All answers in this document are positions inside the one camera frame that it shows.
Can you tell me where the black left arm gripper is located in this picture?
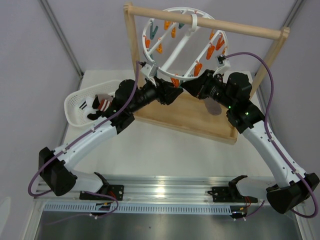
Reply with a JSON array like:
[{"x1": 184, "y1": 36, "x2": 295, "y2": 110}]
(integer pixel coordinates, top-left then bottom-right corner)
[{"x1": 129, "y1": 76, "x2": 184, "y2": 114}]

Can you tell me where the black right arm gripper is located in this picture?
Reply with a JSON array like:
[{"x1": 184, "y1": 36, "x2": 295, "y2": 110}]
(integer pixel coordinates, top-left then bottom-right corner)
[{"x1": 181, "y1": 69, "x2": 236, "y2": 110}]

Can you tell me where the taupe sock with orange stripes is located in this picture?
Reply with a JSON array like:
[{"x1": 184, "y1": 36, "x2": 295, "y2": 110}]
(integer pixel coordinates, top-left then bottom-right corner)
[{"x1": 204, "y1": 98, "x2": 222, "y2": 116}]

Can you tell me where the white round clip hanger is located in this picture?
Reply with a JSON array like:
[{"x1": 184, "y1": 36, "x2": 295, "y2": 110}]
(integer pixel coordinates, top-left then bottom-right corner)
[{"x1": 141, "y1": 18, "x2": 229, "y2": 85}]

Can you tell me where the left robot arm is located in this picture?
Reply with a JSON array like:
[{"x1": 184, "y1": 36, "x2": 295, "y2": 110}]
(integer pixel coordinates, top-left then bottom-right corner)
[{"x1": 38, "y1": 79, "x2": 183, "y2": 200}]

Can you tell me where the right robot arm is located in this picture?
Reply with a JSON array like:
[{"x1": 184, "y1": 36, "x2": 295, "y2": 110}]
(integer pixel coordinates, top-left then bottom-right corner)
[{"x1": 181, "y1": 70, "x2": 320, "y2": 214}]

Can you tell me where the wooden hanger stand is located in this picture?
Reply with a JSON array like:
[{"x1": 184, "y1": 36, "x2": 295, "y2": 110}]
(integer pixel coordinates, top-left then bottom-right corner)
[{"x1": 123, "y1": 2, "x2": 290, "y2": 145}]

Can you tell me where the white sock with black stripes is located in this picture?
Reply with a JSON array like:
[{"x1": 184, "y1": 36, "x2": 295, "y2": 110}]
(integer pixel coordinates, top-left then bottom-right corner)
[{"x1": 78, "y1": 96, "x2": 96, "y2": 117}]

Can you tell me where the white perforated plastic basket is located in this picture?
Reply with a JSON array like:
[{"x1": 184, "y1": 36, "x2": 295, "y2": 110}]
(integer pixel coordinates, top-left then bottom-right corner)
[{"x1": 64, "y1": 79, "x2": 121, "y2": 129}]

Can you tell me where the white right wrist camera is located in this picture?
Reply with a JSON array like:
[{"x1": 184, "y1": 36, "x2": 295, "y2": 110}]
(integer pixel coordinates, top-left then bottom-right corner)
[{"x1": 215, "y1": 54, "x2": 231, "y2": 75}]

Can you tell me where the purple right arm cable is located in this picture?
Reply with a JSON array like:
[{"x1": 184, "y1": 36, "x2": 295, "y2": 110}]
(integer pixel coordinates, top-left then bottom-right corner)
[{"x1": 222, "y1": 51, "x2": 318, "y2": 219}]

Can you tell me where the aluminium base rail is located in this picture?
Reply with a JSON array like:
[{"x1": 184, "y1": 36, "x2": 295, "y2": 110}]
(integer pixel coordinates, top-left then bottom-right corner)
[{"x1": 34, "y1": 174, "x2": 286, "y2": 205}]

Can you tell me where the metal wall rail right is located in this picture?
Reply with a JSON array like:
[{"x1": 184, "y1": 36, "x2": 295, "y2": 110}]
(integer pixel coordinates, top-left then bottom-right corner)
[{"x1": 252, "y1": 0, "x2": 308, "y2": 83}]

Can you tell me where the metal wall rail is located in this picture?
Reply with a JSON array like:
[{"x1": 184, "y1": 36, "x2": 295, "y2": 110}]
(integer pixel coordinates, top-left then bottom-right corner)
[
  {"x1": 37, "y1": 0, "x2": 84, "y2": 79},
  {"x1": 252, "y1": 0, "x2": 308, "y2": 83}
]

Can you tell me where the metal wall rail left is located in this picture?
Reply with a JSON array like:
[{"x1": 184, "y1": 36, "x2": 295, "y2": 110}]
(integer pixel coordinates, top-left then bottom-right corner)
[{"x1": 37, "y1": 0, "x2": 84, "y2": 79}]

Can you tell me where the white slotted cable duct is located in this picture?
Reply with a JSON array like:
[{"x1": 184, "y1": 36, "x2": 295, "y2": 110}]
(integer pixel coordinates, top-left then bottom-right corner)
[{"x1": 43, "y1": 201, "x2": 245, "y2": 216}]

